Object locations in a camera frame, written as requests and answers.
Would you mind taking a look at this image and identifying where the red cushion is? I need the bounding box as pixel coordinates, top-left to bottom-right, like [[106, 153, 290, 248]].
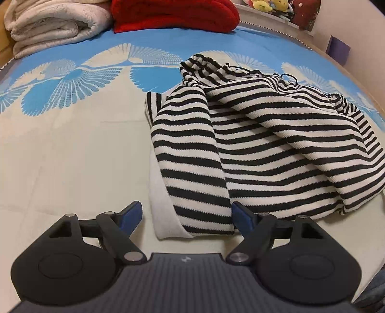
[[289, 0, 322, 31]]

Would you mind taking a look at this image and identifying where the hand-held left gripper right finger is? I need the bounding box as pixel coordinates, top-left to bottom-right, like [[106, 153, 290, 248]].
[[225, 202, 330, 266]]

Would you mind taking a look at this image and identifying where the purple box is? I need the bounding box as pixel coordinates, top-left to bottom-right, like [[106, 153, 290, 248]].
[[326, 35, 351, 66]]

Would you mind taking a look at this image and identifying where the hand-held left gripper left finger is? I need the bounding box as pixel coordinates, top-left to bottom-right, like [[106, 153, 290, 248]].
[[46, 201, 148, 266]]

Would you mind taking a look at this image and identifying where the dark cloth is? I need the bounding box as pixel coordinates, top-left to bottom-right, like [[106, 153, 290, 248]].
[[353, 262, 385, 313]]

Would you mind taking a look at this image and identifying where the folded white quilt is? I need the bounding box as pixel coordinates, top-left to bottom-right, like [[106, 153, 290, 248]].
[[4, 0, 114, 60]]

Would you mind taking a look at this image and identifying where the red blanket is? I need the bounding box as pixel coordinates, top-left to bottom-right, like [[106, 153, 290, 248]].
[[110, 0, 240, 34]]

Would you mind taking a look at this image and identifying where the white headboard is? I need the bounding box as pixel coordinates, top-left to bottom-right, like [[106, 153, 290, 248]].
[[233, 3, 316, 56]]

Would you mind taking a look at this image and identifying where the black white striped shirt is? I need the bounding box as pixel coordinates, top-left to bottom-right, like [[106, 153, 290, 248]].
[[145, 53, 385, 241]]

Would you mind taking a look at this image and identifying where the blue white patterned bedsheet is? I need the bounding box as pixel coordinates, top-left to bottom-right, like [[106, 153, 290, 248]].
[[0, 26, 385, 313]]

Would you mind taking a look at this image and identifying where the pile of plush toys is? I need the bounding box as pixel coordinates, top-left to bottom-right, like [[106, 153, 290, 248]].
[[242, 0, 294, 14]]

